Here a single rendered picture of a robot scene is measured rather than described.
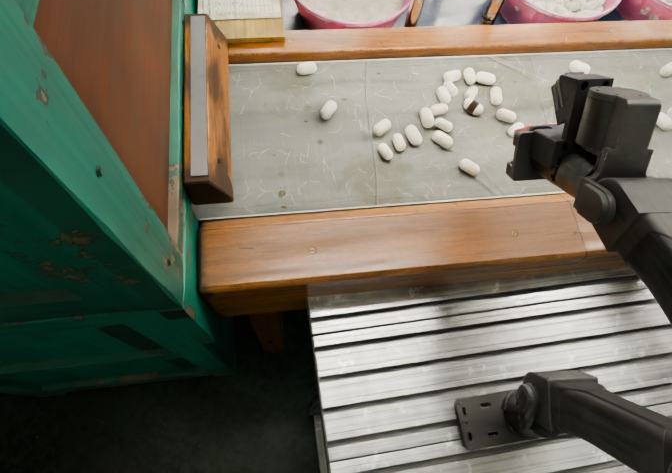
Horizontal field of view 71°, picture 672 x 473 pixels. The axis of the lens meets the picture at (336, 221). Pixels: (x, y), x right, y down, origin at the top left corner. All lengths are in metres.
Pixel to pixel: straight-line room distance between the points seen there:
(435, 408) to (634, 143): 0.46
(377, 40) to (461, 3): 0.31
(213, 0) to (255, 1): 0.07
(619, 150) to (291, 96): 0.53
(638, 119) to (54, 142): 0.50
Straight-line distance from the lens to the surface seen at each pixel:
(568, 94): 0.61
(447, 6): 1.16
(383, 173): 0.79
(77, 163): 0.34
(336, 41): 0.91
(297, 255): 0.69
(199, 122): 0.69
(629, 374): 0.92
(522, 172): 0.66
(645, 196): 0.52
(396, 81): 0.90
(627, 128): 0.55
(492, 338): 0.82
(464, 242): 0.74
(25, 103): 0.29
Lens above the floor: 1.42
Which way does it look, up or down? 66 degrees down
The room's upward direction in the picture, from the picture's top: 12 degrees clockwise
